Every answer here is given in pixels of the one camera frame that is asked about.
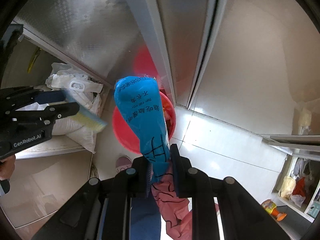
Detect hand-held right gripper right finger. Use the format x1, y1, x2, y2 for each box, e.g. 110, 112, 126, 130
170, 144, 292, 240

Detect person's blue pants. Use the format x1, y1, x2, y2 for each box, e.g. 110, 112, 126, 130
129, 197, 161, 240

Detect white storage shelf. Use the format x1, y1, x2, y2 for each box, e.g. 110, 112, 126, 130
271, 135, 320, 222

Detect white sack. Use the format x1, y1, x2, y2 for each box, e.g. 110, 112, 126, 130
45, 62, 104, 154

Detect pink slipper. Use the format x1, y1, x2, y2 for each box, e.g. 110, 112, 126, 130
116, 156, 133, 174

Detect blue scrub brush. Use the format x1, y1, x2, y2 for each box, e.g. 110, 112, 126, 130
62, 89, 108, 133

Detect yellow hose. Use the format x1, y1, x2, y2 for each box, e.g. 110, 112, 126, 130
27, 47, 42, 72

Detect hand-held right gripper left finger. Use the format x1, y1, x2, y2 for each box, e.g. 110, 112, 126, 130
32, 157, 153, 240

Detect blue pink plastic wrapper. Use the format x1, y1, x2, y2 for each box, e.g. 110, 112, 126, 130
113, 75, 193, 240

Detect steel cabinet door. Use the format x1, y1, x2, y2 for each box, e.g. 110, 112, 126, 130
11, 0, 175, 105

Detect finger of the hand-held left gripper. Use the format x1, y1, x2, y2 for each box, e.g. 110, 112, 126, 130
0, 86, 67, 111
6, 102, 81, 128

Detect red plastic bucket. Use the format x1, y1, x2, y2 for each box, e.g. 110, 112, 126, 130
112, 90, 177, 155

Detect person's left hand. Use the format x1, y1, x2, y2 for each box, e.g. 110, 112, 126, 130
0, 154, 17, 182

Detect orange toy bottle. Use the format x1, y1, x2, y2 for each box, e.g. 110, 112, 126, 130
261, 199, 287, 222

